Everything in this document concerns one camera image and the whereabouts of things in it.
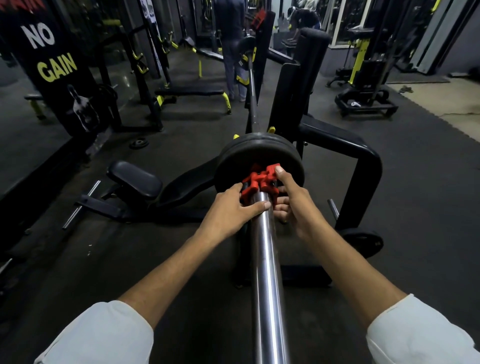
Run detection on white left sleeve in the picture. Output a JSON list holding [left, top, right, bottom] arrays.
[[34, 300, 155, 364]]

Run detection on black bench press rack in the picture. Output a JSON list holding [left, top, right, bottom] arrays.
[[232, 27, 383, 289]]

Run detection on chrome steel barbell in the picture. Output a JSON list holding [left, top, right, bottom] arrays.
[[245, 52, 292, 364]]

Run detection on black padded adjustable bench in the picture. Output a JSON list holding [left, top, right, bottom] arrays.
[[62, 157, 222, 230]]

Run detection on person's left hand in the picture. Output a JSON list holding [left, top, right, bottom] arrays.
[[197, 182, 272, 247]]

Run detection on person's right forearm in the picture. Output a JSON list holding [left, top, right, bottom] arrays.
[[300, 221, 408, 331]]

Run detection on black printed gym banner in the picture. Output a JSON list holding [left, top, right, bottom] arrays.
[[0, 0, 114, 138]]

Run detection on large black weight plate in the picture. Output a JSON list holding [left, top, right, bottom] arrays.
[[214, 132, 305, 194]]

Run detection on white sleeve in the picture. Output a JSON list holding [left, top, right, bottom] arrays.
[[34, 300, 155, 364], [365, 293, 480, 364]]

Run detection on black flat bench yellow legs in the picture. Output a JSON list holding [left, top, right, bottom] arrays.
[[155, 84, 233, 115]]

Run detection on red barbell collar clamp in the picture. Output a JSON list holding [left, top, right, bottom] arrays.
[[240, 163, 282, 206]]

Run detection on black squat rack yellow hooks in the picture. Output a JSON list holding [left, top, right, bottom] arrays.
[[97, 24, 164, 133]]

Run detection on white right sleeve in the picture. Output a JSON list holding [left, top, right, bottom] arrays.
[[365, 293, 480, 364]]

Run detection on person's left forearm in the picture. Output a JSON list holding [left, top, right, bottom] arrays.
[[118, 225, 226, 331]]

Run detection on small black yellow bench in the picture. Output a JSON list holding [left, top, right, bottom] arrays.
[[24, 93, 48, 121]]

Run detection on person's right hand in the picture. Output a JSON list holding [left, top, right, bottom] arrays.
[[272, 166, 331, 243]]

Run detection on black and yellow gym machine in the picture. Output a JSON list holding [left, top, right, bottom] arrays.
[[326, 26, 399, 118]]

